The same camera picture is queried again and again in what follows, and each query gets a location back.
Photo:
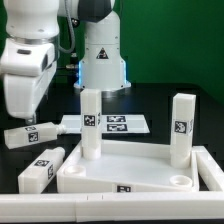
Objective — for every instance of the white right fence bar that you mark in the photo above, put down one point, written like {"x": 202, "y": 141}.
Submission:
{"x": 208, "y": 169}

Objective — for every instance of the white desk top tray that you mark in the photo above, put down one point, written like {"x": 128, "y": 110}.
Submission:
{"x": 126, "y": 167}

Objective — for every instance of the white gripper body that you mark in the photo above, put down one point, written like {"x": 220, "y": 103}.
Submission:
{"x": 24, "y": 93}

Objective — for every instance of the white fence bar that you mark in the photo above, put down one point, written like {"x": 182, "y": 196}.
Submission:
{"x": 208, "y": 169}
{"x": 21, "y": 208}

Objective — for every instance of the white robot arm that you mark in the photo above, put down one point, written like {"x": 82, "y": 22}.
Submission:
{"x": 35, "y": 22}

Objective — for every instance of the white marker sheet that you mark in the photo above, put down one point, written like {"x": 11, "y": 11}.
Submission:
{"x": 110, "y": 124}

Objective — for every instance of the white front fence bar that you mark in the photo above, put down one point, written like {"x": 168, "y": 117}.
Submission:
{"x": 21, "y": 208}

